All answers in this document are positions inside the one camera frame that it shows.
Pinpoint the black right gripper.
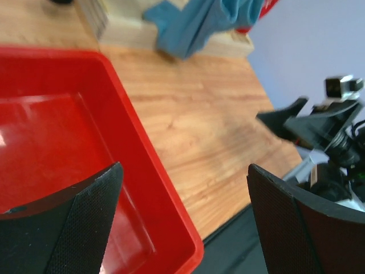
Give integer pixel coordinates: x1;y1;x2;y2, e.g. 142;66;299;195
256;97;364;150

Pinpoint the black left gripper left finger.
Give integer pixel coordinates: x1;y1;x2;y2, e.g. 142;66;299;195
1;162;123;273

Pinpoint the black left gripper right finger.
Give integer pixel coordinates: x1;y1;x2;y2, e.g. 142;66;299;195
247;164;364;273

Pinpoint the teal blue sock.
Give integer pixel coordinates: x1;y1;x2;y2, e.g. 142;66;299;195
143;0;264;59

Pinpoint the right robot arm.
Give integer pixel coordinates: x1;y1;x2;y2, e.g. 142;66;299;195
256;98;364;211

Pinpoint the black base mat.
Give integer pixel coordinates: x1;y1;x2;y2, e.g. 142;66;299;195
193;205;267;274

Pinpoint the red plastic bin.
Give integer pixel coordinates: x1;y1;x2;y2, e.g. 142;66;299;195
1;47;204;273

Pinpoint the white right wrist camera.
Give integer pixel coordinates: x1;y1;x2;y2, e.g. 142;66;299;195
325;75;364;101

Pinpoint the wooden rack frame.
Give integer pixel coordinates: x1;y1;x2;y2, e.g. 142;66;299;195
76;0;254;58

